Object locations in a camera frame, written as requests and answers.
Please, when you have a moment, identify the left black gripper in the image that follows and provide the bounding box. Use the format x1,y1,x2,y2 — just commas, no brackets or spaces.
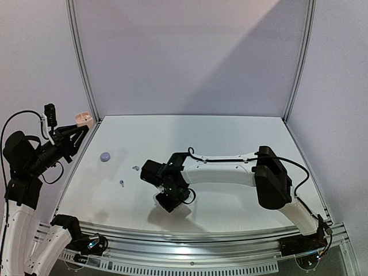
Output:
25,122,88,175

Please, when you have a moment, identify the pink-white earbud charging case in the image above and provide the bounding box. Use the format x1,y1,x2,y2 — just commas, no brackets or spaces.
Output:
75,112,94,129

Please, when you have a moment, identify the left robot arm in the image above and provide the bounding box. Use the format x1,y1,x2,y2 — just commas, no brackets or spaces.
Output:
1,125,89,275

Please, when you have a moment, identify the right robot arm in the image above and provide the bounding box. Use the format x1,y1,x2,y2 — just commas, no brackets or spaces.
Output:
140,145,332,251

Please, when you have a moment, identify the purple earbud charging case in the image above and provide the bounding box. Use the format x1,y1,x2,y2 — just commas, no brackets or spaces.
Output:
99,152,111,162

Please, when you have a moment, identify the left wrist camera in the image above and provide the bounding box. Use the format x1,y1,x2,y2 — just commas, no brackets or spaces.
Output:
40,103,57,145

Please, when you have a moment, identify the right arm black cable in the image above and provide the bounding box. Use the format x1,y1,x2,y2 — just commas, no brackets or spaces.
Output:
183,147,334,254

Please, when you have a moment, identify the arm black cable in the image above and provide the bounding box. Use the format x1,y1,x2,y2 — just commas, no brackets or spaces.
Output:
0,110,66,259
183,147,334,254

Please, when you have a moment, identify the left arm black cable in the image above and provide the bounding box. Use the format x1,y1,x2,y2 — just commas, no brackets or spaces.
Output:
0,110,66,259

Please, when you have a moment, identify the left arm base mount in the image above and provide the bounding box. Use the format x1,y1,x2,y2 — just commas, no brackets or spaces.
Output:
66,233,109,256

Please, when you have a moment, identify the aluminium front rail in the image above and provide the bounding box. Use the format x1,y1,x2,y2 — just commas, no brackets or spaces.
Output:
51,223,360,275

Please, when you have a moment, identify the left aluminium corner post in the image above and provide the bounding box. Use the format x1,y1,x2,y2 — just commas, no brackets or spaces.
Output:
66,0,103,123

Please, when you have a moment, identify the aluminium corner post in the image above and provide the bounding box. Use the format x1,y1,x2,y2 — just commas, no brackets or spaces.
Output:
282,0,316,125
66,0,103,123

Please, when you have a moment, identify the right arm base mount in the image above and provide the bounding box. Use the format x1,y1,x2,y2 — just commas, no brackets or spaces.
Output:
278,228,333,256

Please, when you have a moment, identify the right aluminium corner post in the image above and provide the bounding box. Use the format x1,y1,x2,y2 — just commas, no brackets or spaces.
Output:
282,0,316,125

